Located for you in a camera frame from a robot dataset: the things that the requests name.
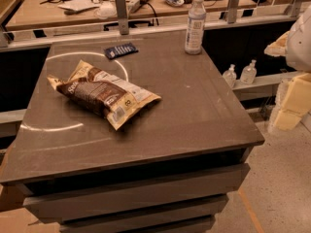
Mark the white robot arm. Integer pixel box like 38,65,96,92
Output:
264,6,311,73

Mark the black cable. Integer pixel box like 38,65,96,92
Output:
141,0,160,27

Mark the small sanitizer bottle right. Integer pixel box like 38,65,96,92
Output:
240,59,257,84

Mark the white power strip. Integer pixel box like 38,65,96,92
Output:
127,0,149,14

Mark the metal bracket post right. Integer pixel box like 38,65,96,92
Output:
225,0,239,24

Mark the blue rxbar blueberry wrapper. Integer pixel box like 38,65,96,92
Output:
104,43,138,60

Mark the small sanitizer bottle left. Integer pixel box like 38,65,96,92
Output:
223,64,236,88

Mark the metal bracket post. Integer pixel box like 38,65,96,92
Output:
225,0,239,24
115,0,129,35

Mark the clear plastic water bottle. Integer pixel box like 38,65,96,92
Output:
185,0,206,54

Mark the metal bracket post left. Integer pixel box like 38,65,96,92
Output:
115,0,129,35

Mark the brown chip bag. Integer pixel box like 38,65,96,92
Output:
48,60,160,130

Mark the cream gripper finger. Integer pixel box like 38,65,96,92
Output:
264,31,289,57

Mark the small sanitizer bottle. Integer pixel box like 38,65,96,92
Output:
223,64,236,88
240,59,257,84

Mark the grey drawer cabinet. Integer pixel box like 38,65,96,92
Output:
1,31,263,233

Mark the white paper sheet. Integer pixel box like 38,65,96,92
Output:
59,0,99,11

